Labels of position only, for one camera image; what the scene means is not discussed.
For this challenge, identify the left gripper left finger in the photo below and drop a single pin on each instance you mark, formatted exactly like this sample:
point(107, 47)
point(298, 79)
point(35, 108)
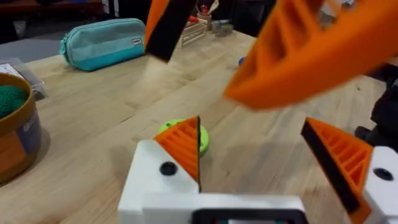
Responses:
point(146, 183)

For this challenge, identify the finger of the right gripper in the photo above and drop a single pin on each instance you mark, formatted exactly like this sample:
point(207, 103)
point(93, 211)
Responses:
point(311, 62)
point(166, 31)

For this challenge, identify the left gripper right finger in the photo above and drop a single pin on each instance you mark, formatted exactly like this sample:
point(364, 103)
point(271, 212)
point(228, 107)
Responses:
point(348, 158)

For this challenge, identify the cup with pens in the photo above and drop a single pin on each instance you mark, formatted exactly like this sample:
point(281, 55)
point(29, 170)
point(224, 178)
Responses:
point(204, 15)

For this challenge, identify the small grey container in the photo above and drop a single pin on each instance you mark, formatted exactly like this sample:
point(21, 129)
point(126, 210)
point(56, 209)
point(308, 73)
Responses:
point(222, 29)

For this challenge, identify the teal zip pouch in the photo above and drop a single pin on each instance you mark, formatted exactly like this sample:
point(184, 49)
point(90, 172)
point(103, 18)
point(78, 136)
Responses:
point(102, 43)

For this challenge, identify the small blue object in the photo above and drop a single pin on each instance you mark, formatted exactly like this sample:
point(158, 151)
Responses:
point(241, 61)

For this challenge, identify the green disc with holes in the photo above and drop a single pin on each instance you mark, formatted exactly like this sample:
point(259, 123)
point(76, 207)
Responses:
point(203, 140)

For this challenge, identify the brown tub with toys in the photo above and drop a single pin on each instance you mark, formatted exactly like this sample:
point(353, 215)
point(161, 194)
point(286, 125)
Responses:
point(17, 137)

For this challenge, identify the clear plastic box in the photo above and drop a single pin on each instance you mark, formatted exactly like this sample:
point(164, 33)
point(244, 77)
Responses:
point(28, 76)

